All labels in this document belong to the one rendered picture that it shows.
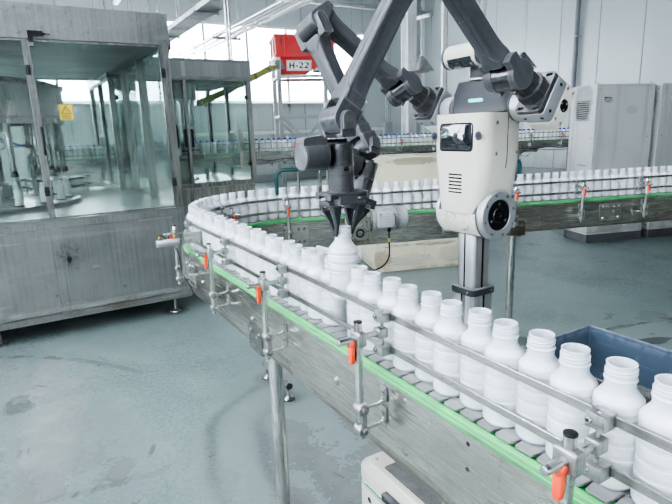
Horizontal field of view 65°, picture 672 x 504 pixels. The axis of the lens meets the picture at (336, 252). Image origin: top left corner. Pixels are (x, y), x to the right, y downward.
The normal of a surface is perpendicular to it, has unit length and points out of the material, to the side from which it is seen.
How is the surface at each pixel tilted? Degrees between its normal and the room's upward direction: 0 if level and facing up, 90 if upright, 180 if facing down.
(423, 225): 90
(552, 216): 90
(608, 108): 90
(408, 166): 90
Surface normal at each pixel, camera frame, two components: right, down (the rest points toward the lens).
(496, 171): 0.51, 0.36
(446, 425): -0.86, 0.15
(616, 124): 0.22, 0.22
